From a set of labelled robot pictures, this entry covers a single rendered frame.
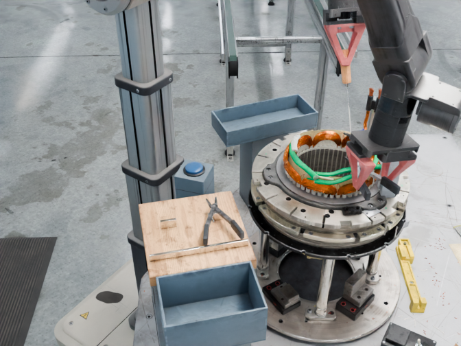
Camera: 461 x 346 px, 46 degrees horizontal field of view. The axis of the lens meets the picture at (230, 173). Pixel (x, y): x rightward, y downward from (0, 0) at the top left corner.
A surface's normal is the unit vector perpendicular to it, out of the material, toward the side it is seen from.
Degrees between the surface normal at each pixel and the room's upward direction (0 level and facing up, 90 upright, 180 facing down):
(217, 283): 90
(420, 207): 0
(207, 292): 90
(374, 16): 113
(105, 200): 0
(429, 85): 24
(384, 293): 0
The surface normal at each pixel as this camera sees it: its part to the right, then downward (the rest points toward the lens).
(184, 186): -0.30, 0.57
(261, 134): 0.37, 0.56
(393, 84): -0.52, 0.77
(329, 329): 0.00, -0.80
